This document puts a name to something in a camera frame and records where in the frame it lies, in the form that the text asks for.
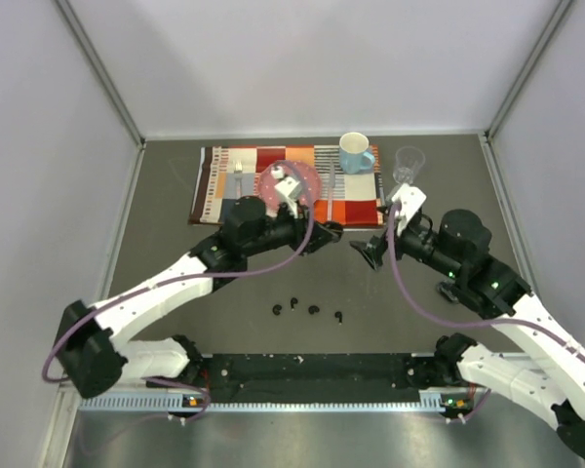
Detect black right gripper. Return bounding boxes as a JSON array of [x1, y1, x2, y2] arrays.
[[350, 213, 463, 280]]

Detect aluminium frame rail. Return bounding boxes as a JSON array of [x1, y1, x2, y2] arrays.
[[58, 353, 585, 415]]

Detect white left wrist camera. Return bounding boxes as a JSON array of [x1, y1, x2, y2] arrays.
[[268, 166, 301, 217]]

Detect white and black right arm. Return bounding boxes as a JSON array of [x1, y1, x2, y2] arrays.
[[350, 210, 585, 460]]

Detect fork with pink handle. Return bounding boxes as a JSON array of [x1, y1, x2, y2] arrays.
[[233, 160, 244, 198]]

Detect clear drinking glass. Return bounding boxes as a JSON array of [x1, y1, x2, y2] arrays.
[[393, 146, 426, 185]]

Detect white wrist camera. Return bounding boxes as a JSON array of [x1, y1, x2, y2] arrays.
[[386, 183, 427, 228], [268, 166, 301, 217]]

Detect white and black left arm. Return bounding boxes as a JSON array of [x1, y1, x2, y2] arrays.
[[53, 196, 343, 399]]

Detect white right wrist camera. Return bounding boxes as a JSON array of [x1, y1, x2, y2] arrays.
[[386, 183, 427, 228]]

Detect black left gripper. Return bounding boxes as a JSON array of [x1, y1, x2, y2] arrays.
[[243, 197, 336, 257]]

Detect light blue mug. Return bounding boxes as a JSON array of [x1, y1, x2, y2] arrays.
[[338, 132, 375, 175]]

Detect pink dotted plate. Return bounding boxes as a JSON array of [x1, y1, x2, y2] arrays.
[[256, 160, 322, 214]]

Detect black marbled earbud case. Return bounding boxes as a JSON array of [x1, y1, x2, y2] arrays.
[[436, 281, 459, 304]]

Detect knife with pink handle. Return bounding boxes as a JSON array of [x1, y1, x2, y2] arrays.
[[327, 160, 335, 221]]

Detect colourful patchwork placemat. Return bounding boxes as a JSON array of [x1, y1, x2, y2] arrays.
[[189, 144, 384, 228]]

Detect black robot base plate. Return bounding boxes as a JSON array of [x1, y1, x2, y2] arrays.
[[194, 353, 469, 405]]

